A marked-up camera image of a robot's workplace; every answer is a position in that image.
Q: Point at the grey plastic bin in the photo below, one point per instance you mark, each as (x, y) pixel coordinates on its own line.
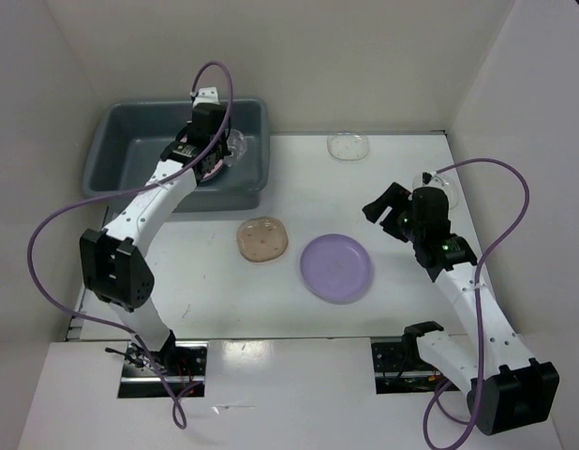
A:
(131, 136)

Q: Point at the clear dish at back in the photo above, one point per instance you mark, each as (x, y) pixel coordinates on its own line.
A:
(348, 146)

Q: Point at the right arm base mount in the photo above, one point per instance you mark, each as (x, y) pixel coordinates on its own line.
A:
(393, 372)

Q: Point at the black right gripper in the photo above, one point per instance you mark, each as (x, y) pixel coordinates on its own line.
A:
(395, 196)

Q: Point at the pink plastic plate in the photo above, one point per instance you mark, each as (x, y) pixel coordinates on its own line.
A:
(202, 150)

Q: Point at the clear bowl at right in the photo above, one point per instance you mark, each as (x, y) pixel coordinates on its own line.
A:
(443, 182)

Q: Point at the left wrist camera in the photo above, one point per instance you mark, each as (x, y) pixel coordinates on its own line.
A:
(208, 95)

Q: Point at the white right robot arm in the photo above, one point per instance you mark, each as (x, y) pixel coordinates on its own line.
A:
(505, 386)

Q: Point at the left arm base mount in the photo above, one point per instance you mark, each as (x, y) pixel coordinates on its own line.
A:
(185, 378)

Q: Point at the clear plastic cup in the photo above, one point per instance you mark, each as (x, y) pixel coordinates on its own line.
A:
(237, 146)

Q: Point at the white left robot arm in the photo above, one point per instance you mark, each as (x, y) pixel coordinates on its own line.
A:
(113, 259)

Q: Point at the brown translucent square plate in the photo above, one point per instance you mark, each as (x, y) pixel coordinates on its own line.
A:
(262, 239)

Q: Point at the purple plastic plate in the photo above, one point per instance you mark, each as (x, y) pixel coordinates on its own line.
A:
(336, 268)

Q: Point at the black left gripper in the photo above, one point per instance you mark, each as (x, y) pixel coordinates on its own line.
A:
(224, 150)

